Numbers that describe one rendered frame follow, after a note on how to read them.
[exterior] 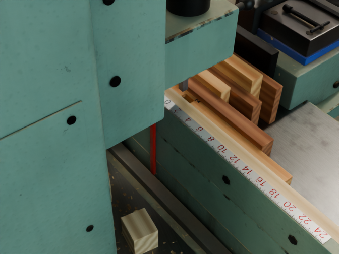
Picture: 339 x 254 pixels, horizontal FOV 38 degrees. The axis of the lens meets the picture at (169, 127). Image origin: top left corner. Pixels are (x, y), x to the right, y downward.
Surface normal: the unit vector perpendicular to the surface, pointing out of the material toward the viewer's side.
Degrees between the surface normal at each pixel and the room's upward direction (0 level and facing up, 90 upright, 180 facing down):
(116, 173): 0
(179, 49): 90
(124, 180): 0
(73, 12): 90
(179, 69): 90
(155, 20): 90
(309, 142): 0
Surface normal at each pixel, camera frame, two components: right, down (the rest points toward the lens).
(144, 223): 0.02, -0.70
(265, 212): -0.78, 0.43
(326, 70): 0.63, 0.56
